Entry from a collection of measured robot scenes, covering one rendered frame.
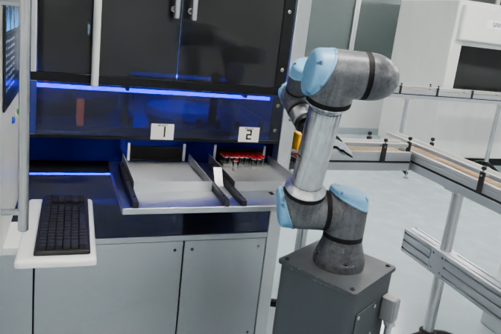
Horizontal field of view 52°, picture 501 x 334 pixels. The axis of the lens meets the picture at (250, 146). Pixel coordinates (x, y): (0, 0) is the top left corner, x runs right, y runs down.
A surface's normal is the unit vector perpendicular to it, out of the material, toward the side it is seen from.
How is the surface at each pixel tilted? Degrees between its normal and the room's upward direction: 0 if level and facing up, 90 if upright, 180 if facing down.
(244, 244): 90
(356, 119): 90
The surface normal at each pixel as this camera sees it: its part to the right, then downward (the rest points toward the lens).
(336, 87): 0.02, 0.59
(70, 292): 0.33, 0.26
